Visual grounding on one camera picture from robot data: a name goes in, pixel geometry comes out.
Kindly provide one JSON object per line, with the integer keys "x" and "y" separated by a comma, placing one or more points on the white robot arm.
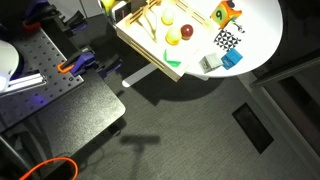
{"x": 6, "y": 65}

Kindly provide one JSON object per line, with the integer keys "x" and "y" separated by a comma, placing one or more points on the light wooden box tray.
{"x": 151, "y": 40}

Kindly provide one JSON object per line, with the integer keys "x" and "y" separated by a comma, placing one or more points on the white table leg foot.
{"x": 138, "y": 75}

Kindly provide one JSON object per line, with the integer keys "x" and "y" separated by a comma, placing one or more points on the green flat block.
{"x": 170, "y": 59}

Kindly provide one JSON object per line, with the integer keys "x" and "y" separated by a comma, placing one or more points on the orange-yellow toy ball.
{"x": 173, "y": 35}

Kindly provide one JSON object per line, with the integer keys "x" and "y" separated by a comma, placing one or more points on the grey cube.
{"x": 210, "y": 62}

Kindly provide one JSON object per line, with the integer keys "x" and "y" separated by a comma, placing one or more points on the dark blue clamp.
{"x": 108, "y": 66}

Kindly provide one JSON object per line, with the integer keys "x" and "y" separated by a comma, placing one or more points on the dark red toy ball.
{"x": 187, "y": 31}

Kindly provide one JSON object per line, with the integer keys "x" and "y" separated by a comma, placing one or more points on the pale yellow toy ball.
{"x": 167, "y": 16}

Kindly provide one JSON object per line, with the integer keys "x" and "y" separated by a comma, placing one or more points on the black cart top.
{"x": 86, "y": 106}

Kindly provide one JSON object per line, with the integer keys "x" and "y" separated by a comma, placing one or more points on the blue cube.
{"x": 231, "y": 59}

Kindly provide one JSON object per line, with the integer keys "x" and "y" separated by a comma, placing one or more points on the black white patterned cube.
{"x": 227, "y": 39}

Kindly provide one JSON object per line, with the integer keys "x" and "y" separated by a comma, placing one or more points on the black and white cube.
{"x": 120, "y": 12}

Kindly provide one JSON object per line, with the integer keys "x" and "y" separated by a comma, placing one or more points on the orange cube with number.
{"x": 224, "y": 14}

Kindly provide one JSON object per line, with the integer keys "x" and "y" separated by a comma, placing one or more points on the black floor hatch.
{"x": 252, "y": 128}

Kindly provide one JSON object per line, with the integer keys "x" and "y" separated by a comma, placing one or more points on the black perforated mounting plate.
{"x": 36, "y": 60}

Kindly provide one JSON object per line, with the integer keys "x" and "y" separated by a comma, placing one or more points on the silver aluminium rail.
{"x": 25, "y": 81}

